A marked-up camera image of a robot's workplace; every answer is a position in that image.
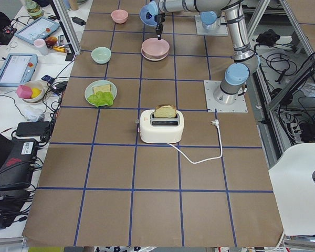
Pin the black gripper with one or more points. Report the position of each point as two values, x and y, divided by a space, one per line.
160 19

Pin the pink plate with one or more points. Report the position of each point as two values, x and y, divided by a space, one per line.
154 47

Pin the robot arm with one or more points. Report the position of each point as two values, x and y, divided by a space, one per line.
245 59

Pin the white plate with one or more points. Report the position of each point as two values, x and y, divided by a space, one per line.
153 58

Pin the pink bowl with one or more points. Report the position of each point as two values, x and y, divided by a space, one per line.
119 16

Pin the mint green bowl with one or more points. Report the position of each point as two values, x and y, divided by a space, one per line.
101 55

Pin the bread slice on plate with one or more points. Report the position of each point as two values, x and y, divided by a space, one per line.
102 88

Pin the bread slice in toaster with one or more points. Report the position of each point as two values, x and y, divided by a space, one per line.
165 111

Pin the green lettuce leaf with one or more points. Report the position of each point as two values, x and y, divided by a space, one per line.
101 99

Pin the mint green plate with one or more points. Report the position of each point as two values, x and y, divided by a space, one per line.
89 90

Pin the white toaster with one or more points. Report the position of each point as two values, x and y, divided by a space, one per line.
160 130

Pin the upper blue teach pendant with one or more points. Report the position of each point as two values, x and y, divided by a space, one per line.
40 28

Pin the blue teach pendant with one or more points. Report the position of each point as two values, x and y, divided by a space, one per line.
17 69
40 28

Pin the pink plastic cup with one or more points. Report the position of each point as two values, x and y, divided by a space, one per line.
41 46

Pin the beige bowl with toys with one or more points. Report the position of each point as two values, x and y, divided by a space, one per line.
32 91

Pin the lower blue teach pendant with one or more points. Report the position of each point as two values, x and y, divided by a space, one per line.
17 69

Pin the black power adapter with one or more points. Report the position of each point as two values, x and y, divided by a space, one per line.
26 129

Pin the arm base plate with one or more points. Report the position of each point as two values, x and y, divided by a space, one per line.
218 101
219 28

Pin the aluminium frame post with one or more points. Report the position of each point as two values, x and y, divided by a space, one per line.
66 26

